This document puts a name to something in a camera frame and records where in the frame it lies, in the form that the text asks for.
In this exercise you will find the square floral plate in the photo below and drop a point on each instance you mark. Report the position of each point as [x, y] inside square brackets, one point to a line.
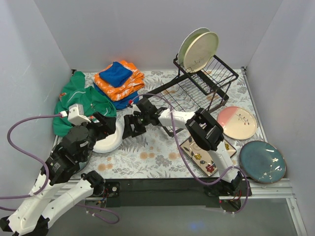
[198, 156]

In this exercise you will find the left blue glazed plate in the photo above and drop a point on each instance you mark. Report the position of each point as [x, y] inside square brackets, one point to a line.
[82, 165]

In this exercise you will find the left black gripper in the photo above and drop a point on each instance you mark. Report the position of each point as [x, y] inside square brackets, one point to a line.
[104, 125]

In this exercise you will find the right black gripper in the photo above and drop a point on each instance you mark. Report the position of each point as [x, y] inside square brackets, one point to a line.
[134, 122]

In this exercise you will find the white scalloped plate back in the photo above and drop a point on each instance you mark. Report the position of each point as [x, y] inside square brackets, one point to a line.
[111, 142]

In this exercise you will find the pink and cream round plate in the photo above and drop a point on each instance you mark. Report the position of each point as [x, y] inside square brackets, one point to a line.
[237, 123]

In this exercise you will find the black wire dish rack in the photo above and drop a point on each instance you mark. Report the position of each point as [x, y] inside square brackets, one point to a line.
[191, 90]

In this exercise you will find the green jacket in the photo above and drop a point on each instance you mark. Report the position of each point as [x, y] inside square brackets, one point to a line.
[75, 92]

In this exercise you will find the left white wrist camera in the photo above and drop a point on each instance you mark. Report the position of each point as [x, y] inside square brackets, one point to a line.
[75, 115]

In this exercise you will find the right blue glazed plate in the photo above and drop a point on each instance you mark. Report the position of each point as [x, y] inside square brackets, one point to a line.
[262, 162]

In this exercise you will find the orange patterned cloth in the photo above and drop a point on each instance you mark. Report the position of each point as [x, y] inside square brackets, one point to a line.
[134, 83]

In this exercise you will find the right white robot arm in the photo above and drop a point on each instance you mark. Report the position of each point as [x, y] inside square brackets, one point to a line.
[205, 131]

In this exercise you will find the white scalloped plate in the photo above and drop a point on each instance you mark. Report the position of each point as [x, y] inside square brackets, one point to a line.
[188, 40]
[111, 142]

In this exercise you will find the blue glazed plate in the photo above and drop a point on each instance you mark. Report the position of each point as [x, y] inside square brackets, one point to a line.
[262, 162]
[82, 165]

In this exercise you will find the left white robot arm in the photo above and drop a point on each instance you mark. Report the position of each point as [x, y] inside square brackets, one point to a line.
[38, 211]

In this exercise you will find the blue cloth bottom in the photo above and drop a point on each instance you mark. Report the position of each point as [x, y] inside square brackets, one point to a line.
[121, 104]

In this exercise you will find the blue folded towel top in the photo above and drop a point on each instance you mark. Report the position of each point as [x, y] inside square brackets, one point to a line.
[116, 75]

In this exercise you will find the cream and green round plate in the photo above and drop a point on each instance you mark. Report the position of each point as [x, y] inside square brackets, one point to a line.
[200, 51]

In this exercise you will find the white scalloped plate front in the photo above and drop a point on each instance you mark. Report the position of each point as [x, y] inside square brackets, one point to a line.
[188, 40]

